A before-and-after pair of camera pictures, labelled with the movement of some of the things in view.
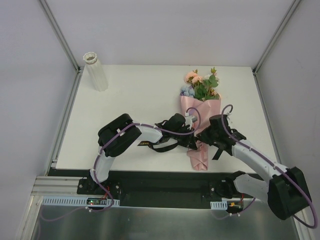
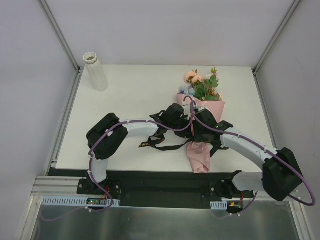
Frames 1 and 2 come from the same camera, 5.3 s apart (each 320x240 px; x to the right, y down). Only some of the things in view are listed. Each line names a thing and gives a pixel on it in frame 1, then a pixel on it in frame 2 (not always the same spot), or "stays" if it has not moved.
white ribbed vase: (99, 81) stays
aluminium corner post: (274, 37) stays
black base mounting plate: (171, 190) stays
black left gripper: (188, 140) to (183, 130)
